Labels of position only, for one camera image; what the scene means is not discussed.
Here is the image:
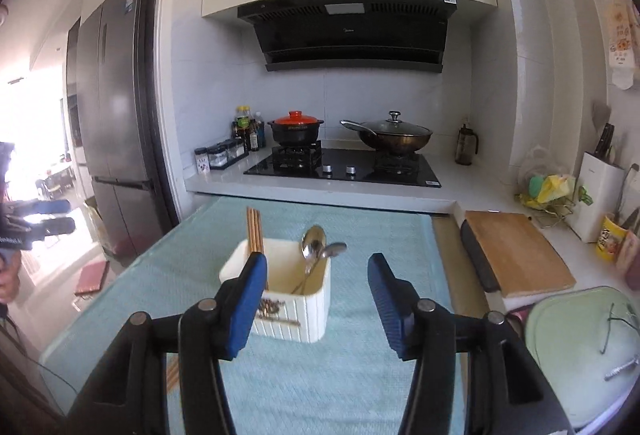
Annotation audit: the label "pink soap bottle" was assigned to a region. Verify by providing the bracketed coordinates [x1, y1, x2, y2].
[616, 229, 640, 287]

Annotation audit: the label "black glass gas hob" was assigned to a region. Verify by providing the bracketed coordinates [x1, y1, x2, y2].
[243, 146, 442, 188]

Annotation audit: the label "cream ribbed utensil holder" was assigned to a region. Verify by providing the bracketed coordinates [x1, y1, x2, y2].
[218, 237, 332, 345]

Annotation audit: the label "black clay pot red lid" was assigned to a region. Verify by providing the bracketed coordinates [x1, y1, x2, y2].
[266, 110, 325, 148]

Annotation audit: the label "person's left hand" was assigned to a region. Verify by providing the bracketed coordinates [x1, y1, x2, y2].
[0, 250, 22, 306]

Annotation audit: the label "cardboard box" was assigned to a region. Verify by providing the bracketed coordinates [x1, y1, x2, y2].
[82, 196, 110, 257]

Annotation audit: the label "black eyeglasses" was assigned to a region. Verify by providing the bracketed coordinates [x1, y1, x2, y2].
[599, 301, 640, 357]

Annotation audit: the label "green cutting board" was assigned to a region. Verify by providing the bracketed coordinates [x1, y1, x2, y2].
[524, 286, 640, 432]

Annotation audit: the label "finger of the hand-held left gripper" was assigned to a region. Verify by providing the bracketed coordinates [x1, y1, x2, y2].
[27, 216, 77, 241]
[12, 199, 72, 216]

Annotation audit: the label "dark wall cupboard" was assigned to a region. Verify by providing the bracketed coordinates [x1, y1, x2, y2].
[65, 16, 84, 150]

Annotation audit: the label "white knife block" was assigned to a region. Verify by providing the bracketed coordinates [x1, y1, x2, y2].
[569, 152, 627, 244]

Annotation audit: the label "yellow printed cup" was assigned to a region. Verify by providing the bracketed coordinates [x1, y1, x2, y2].
[596, 213, 627, 262]

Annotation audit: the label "wooden cutting board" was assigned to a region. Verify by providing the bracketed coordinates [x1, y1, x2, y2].
[464, 210, 577, 299]

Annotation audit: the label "yellow cap sauce bottle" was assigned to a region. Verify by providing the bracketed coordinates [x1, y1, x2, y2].
[234, 105, 253, 152]

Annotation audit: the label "spice jar set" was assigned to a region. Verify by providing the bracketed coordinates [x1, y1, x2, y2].
[207, 138, 250, 170]

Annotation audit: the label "basket with yellow green bags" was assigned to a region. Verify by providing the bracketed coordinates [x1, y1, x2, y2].
[516, 146, 594, 216]

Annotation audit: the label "dark glass jug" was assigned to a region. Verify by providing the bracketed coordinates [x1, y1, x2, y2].
[455, 122, 480, 166]

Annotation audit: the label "grey refrigerator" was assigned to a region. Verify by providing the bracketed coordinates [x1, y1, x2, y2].
[75, 0, 167, 262]

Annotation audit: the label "hanging printed pouch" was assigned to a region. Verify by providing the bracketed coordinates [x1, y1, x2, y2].
[607, 0, 640, 90]

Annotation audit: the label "black wok with glass lid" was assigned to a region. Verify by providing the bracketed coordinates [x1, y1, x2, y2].
[340, 110, 434, 154]

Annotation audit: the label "light blue textured mat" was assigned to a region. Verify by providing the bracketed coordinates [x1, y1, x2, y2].
[39, 196, 467, 435]

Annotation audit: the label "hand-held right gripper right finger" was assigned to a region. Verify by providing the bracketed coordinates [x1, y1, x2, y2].
[367, 254, 576, 435]

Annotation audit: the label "red book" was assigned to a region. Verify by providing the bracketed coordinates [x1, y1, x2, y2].
[74, 260, 111, 299]

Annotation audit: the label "distant dining table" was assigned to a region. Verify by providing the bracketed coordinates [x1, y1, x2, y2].
[34, 164, 77, 196]

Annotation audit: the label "black range hood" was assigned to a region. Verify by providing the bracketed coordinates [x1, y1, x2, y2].
[237, 0, 457, 74]

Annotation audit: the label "metal handle tool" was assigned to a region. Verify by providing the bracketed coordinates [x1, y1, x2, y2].
[603, 357, 640, 382]

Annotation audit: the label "steel spoon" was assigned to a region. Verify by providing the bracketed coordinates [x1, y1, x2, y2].
[302, 242, 348, 286]
[290, 225, 327, 295]

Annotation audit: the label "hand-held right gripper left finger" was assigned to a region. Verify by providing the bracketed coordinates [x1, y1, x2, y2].
[65, 252, 268, 435]

